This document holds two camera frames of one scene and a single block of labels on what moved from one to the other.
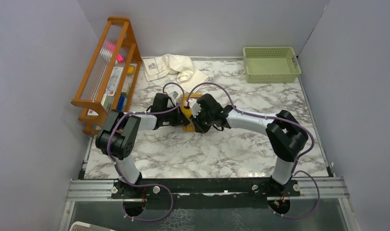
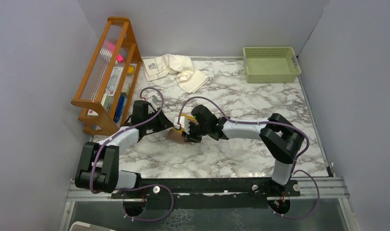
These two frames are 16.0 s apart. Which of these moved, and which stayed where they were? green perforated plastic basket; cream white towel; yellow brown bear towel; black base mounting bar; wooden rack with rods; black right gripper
Moved: yellow brown bear towel; black right gripper
Stayed: wooden rack with rods; cream white towel; green perforated plastic basket; black base mounting bar
